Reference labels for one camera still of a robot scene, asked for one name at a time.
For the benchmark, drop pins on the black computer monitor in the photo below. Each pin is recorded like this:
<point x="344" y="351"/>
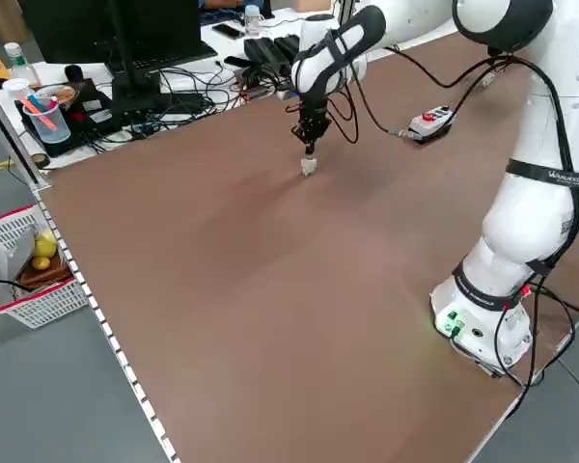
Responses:
<point x="67" y="29"/>

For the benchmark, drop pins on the yellow lemon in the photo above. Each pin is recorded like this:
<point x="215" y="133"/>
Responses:
<point x="45" y="243"/>
<point x="41" y="263"/>

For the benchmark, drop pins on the aluminium frame post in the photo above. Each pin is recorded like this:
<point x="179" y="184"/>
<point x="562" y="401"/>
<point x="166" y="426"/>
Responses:
<point x="14" y="140"/>
<point x="345" y="8"/>

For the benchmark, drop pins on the grey cardboard sheet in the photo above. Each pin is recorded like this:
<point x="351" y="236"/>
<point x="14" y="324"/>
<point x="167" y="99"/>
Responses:
<point x="9" y="251"/>

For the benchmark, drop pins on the green button switch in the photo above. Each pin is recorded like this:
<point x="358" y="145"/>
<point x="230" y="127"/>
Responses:
<point x="309" y="166"/>

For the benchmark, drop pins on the brown wooden board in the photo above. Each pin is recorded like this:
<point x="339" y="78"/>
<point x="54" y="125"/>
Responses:
<point x="48" y="275"/>

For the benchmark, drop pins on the clear cup with pens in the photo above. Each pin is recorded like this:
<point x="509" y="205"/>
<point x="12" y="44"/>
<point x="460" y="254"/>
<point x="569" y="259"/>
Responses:
<point x="48" y="123"/>

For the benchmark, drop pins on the clear jar white lid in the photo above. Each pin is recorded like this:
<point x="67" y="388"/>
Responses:
<point x="15" y="89"/>

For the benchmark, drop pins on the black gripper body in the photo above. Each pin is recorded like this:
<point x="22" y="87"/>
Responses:
<point x="313" y="110"/>

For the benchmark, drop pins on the black equipment box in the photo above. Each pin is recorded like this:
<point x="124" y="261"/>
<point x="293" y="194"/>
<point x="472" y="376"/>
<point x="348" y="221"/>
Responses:
<point x="94" y="113"/>

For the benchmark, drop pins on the black smartphone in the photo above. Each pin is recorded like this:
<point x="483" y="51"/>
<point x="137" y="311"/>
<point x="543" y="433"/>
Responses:
<point x="228" y="30"/>

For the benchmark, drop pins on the clear bottle blue cap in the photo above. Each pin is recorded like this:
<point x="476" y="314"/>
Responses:
<point x="253" y="21"/>

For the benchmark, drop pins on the white capped plastic bottle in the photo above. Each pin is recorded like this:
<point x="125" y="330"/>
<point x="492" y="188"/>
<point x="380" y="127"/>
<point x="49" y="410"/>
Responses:
<point x="19" y="62"/>

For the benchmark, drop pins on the grey emergency stop box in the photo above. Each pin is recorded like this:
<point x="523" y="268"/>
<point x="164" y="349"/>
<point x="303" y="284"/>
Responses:
<point x="429" y="124"/>

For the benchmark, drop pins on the black power supply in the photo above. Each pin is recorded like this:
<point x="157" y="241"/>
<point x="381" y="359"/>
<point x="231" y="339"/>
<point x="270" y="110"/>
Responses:
<point x="265" y="53"/>
<point x="288" y="44"/>

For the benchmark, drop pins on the white basket red rim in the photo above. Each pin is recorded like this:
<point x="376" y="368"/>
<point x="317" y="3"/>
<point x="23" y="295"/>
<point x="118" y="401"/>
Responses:
<point x="43" y="304"/>

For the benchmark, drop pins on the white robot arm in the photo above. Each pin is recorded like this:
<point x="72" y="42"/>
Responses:
<point x="516" y="226"/>

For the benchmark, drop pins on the black monitor stand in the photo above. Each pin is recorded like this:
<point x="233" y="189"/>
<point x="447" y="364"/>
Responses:
<point x="135" y="91"/>

